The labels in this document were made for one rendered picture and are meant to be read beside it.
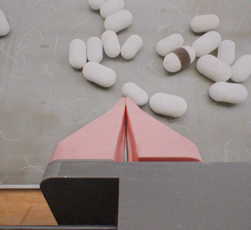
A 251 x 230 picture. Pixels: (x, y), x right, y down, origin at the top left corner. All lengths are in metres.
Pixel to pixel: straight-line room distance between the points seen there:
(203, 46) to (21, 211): 0.24
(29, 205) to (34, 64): 0.15
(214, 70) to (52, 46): 0.19
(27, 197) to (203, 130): 0.19
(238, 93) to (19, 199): 0.24
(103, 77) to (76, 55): 0.04
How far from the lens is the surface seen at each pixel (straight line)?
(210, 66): 0.21
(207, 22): 0.25
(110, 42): 0.21
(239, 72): 0.23
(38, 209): 0.20
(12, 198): 0.22
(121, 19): 0.23
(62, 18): 0.26
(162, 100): 0.18
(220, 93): 0.21
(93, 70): 0.19
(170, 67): 0.21
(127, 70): 0.21
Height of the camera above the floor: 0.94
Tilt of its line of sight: 76 degrees down
